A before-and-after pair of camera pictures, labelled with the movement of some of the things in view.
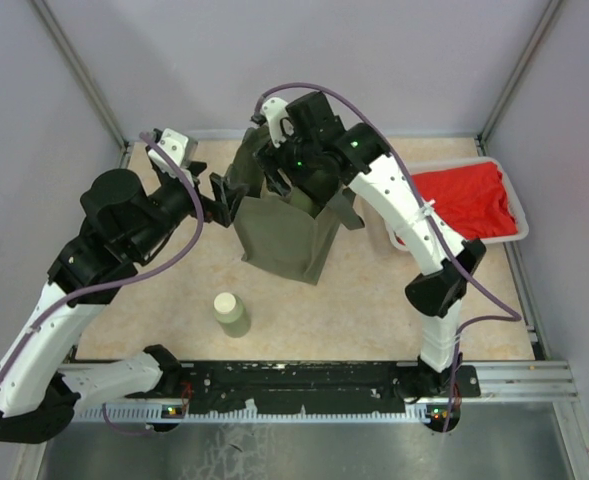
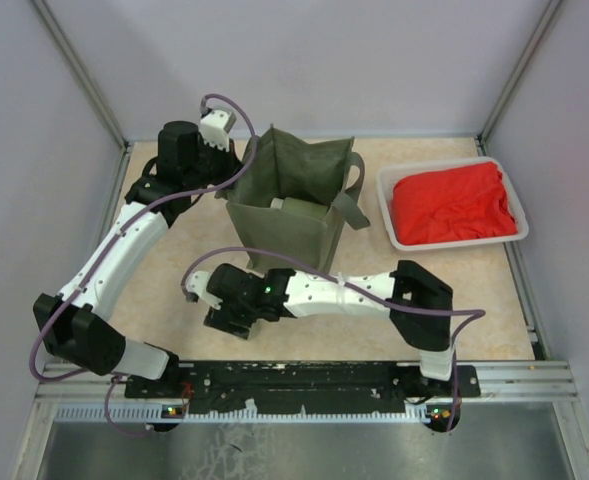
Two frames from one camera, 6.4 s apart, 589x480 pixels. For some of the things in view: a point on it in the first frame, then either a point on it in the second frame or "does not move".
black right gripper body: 294,157 -> 236,318
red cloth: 472,199 does not move
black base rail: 303,388 does not move
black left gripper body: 172,202 -> 213,164
